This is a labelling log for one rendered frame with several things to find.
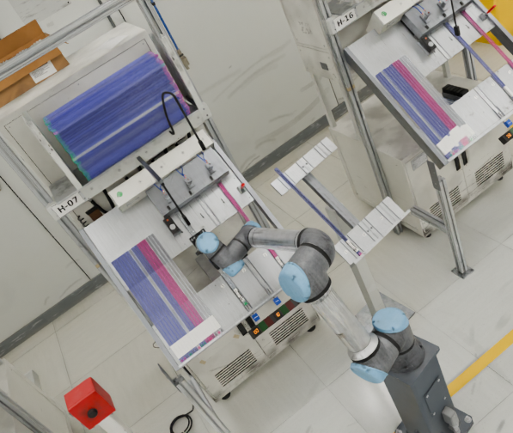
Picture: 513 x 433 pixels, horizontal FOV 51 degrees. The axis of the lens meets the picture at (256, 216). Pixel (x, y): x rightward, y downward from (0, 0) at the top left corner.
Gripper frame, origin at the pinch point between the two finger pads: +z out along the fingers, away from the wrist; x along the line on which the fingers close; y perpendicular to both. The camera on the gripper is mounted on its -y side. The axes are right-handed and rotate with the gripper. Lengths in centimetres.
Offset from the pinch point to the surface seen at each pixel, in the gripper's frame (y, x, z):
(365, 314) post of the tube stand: -81, -52, 48
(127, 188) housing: 38.9, 11.2, 2.0
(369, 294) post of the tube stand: -67, -54, 26
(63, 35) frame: 93, -2, -28
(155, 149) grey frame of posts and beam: 45.6, -7.5, -1.4
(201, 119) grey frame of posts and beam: 45, -31, -1
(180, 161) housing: 36.0, -13.3, 1.3
